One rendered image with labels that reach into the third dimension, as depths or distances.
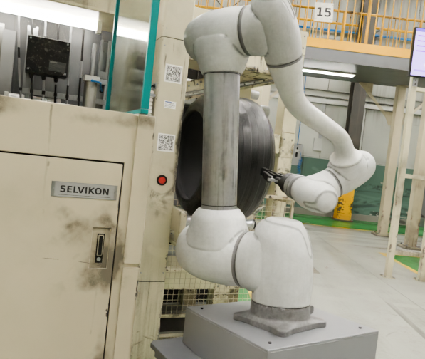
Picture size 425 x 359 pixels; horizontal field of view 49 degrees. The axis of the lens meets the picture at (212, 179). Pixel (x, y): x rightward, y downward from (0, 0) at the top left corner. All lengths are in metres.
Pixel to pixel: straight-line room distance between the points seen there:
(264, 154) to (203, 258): 0.77
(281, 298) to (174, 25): 1.26
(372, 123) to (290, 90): 10.83
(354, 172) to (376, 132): 10.61
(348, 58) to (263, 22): 6.81
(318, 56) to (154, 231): 6.21
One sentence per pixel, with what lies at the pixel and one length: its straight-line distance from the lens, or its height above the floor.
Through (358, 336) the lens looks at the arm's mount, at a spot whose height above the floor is 0.78.
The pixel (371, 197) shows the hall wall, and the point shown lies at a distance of 12.07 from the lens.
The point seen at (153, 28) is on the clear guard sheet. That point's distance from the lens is 1.17.
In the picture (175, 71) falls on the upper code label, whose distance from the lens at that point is 2.01.
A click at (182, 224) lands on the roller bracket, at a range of 1.91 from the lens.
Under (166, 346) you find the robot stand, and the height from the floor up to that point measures 0.65.
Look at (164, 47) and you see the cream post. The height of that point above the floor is 1.61.
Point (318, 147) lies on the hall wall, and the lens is 11.62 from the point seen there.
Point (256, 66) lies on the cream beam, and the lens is 2.45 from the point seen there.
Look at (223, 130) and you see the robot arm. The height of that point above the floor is 1.26.
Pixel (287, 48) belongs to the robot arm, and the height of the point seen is 1.48.
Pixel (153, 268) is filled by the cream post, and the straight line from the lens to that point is 2.04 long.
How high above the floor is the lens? 1.19
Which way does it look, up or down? 3 degrees down
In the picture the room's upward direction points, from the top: 6 degrees clockwise
